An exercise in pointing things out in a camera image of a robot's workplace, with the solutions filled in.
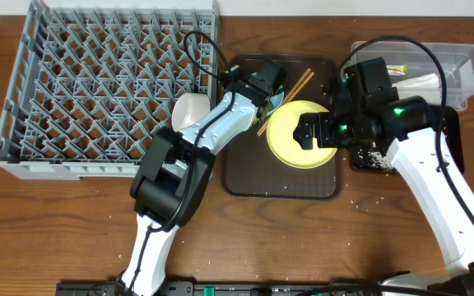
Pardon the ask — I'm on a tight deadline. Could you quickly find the light blue bowl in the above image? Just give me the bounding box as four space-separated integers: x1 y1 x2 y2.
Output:
245 71 285 118

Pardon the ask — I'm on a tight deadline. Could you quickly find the green snack wrapper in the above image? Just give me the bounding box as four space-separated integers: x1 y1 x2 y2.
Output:
386 65 408 76

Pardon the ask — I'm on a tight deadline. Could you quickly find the wooden chopstick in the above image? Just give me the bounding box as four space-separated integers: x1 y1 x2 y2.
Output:
281 68 314 104
257 75 314 136

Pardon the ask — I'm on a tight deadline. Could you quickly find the yellow plate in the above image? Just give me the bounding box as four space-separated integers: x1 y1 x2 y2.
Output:
266 100 337 169

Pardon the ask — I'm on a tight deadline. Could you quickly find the white paper napkin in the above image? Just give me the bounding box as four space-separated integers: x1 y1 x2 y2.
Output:
393 73 440 97

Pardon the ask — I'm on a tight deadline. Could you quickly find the white bowl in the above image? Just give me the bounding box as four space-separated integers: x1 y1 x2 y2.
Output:
171 93 211 132

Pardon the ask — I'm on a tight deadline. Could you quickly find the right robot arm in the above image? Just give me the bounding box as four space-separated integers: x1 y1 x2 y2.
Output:
293 58 474 295

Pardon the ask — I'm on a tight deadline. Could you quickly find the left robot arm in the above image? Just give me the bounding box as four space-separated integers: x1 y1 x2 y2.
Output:
115 60 287 295

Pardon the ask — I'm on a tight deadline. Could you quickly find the black waste tray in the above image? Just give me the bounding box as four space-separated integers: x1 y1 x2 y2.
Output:
350 107 465 175

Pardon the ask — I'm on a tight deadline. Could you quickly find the clear plastic bin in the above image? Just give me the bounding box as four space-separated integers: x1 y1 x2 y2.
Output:
347 41 474 111

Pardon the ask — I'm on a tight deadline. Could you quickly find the food scraps pile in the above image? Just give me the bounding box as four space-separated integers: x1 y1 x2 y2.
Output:
352 142 395 173

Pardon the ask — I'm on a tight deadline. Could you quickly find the dark brown serving tray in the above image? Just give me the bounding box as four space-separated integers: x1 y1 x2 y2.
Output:
222 53 343 200

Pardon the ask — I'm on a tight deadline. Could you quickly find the grey dish rack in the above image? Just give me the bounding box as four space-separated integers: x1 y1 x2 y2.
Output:
0 1 220 180

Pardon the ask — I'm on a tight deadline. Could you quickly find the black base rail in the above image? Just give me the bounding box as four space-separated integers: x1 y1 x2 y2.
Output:
54 280 469 296

